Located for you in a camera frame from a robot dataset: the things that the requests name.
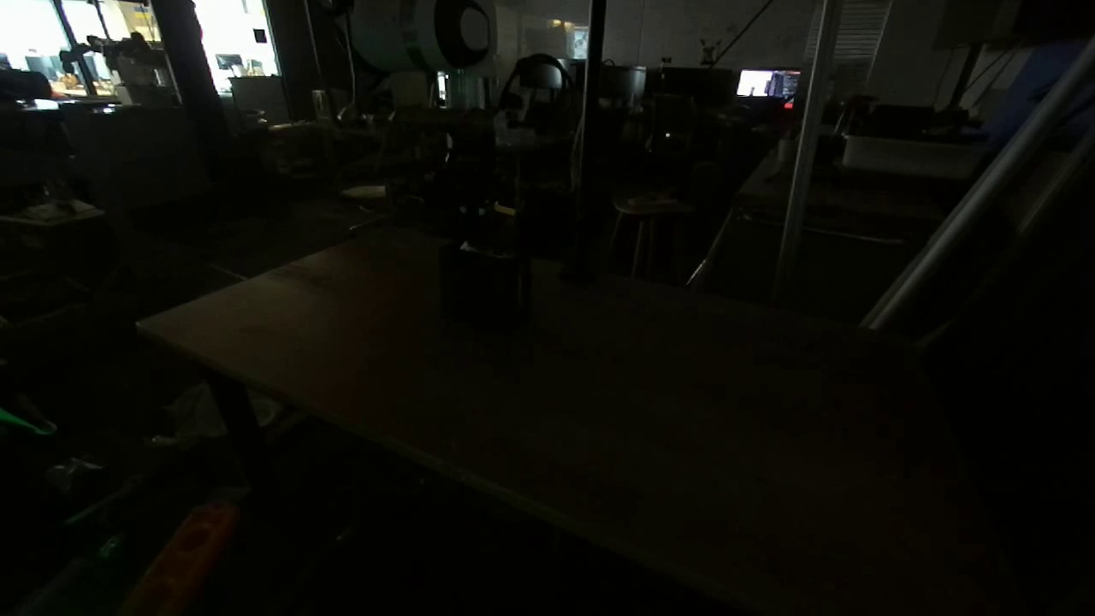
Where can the lit computer monitor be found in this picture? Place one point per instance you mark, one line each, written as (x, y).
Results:
(768, 84)

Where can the round stool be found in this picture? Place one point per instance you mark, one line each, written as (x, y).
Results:
(650, 222)

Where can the slanted silver metal bar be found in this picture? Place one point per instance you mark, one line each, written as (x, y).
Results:
(979, 193)

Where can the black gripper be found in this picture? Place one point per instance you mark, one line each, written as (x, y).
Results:
(479, 189)

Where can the thin black pole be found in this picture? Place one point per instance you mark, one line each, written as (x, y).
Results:
(592, 138)

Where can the black box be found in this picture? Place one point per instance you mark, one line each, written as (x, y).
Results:
(484, 290)

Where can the white metal pole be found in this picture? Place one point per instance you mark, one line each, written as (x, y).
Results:
(806, 147)

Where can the orange tool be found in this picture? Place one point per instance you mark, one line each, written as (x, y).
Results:
(181, 554)

